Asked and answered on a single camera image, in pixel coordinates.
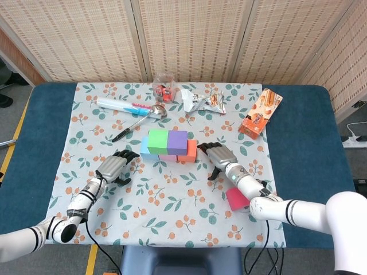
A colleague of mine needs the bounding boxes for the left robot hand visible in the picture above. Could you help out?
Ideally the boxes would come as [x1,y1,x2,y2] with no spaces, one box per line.
[95,148,140,186]

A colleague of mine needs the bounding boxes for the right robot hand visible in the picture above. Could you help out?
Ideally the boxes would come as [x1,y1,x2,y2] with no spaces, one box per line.
[196,142,238,181]

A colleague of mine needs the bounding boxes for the orange cube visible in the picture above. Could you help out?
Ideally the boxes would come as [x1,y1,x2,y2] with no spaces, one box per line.
[177,139,198,163]

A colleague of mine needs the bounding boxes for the blue cube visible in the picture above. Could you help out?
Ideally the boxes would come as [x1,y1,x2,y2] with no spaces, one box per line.
[140,136,161,161]

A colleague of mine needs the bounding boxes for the red cube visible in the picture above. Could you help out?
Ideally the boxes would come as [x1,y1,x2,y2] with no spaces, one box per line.
[225,187,252,212]

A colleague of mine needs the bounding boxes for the purple cube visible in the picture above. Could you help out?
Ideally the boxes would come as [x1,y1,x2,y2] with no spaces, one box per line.
[166,130,189,156]

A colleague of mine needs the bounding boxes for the green cube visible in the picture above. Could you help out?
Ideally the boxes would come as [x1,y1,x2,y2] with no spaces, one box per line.
[147,129,170,156]

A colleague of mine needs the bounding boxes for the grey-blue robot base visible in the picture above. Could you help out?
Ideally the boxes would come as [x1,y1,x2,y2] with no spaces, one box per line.
[119,246,243,275]

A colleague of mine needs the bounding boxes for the orange biscuit box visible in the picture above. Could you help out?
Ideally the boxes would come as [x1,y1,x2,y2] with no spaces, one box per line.
[238,88,284,140]

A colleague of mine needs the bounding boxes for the crumpled snack bag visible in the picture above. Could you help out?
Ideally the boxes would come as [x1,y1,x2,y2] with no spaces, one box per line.
[180,88,227,115]

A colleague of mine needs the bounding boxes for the floral tablecloth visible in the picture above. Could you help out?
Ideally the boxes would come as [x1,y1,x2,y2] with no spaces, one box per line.
[39,82,287,249]

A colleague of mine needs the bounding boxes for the white plastic wrap roll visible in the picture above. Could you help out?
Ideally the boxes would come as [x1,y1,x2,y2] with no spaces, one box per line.
[96,96,153,117]

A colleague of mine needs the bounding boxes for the teal table cover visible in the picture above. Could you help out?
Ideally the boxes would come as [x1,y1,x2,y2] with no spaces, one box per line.
[0,82,356,250]

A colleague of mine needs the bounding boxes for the clear bag orange items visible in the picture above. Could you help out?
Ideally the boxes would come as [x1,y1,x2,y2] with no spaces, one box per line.
[152,73,176,104]

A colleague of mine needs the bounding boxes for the woven folding screen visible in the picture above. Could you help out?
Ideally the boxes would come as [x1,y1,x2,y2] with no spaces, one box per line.
[0,0,367,115]

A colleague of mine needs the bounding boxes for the white power strip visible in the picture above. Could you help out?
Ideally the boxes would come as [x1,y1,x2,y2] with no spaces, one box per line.
[342,136,367,149]

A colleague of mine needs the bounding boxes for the person in dark clothes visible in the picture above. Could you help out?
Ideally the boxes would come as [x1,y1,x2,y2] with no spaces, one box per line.
[0,58,29,108]

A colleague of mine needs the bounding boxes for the metal ladle black handle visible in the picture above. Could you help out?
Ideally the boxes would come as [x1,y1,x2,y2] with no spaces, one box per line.
[111,104,168,143]

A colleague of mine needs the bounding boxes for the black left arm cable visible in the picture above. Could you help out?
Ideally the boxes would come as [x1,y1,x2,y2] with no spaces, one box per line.
[84,177,123,275]

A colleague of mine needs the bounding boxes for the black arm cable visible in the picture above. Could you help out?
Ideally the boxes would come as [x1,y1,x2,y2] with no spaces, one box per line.
[259,219,270,250]
[84,177,123,275]

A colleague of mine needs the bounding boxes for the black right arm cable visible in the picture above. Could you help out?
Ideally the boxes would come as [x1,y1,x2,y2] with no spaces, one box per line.
[259,219,270,250]

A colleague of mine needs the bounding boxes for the black cables under table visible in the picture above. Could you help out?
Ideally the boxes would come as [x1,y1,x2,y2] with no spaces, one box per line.
[243,246,284,275]

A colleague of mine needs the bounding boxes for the white power cable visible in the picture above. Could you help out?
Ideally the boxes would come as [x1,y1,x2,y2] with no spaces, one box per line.
[346,121,367,138]

